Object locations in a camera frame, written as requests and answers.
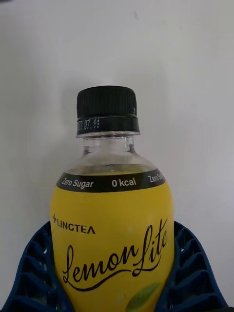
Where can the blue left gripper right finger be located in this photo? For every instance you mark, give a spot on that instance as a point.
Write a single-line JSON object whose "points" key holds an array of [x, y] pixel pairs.
{"points": [[192, 273]]}

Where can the yellow label plastic bottle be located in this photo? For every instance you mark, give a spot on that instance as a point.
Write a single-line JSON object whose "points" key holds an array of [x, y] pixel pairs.
{"points": [[112, 231]]}

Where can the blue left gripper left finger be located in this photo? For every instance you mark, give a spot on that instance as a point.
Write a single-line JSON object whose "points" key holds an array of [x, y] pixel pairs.
{"points": [[34, 275]]}

